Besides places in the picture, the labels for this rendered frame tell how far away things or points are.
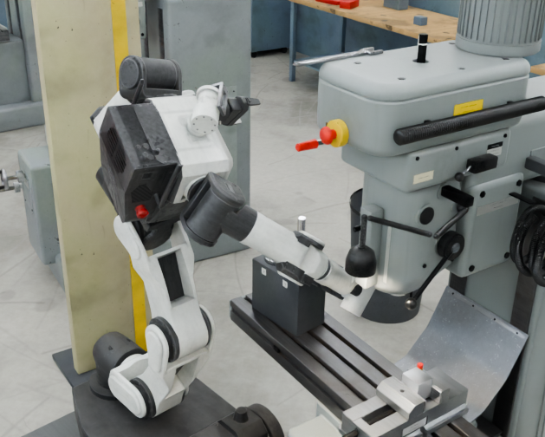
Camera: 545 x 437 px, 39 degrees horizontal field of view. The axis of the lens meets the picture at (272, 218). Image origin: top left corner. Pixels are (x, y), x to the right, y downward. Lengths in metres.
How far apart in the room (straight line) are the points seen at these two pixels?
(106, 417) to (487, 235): 1.44
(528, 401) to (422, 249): 0.73
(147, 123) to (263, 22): 7.29
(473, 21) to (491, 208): 0.45
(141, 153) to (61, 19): 1.37
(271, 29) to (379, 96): 7.71
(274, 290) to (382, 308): 1.81
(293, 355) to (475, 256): 0.67
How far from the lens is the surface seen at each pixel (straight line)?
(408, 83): 1.65
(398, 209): 1.84
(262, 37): 9.26
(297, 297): 2.38
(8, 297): 4.62
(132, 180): 1.92
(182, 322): 2.31
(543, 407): 2.49
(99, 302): 3.71
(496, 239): 2.06
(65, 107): 3.30
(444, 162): 1.80
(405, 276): 1.92
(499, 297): 2.35
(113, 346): 2.78
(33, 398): 3.84
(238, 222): 1.91
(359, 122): 1.67
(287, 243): 1.96
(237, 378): 3.82
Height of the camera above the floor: 2.34
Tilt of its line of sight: 26 degrees down
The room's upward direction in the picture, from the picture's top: 1 degrees clockwise
